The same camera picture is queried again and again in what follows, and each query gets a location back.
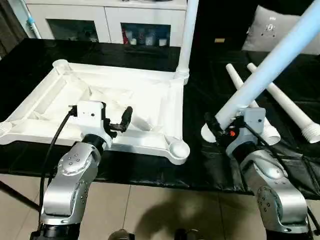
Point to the white plastic table leg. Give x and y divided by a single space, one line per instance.
234 75
290 107
187 37
270 70

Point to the small yellow label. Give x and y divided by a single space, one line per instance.
219 40

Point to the grey curtain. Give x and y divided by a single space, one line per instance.
12 20

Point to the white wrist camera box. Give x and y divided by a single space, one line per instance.
255 120
90 115

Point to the black stand leg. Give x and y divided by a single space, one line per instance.
17 194

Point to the black work mat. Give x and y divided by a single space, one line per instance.
30 55

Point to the white glass-door cabinet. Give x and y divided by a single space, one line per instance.
100 17

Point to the light grey cushion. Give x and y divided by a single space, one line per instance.
270 30

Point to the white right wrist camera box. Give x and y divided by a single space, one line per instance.
255 120

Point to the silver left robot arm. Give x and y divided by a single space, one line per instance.
70 185

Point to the black cabinet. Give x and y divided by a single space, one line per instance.
220 17

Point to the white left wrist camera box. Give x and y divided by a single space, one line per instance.
90 115

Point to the white plastic table top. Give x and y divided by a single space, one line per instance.
140 105

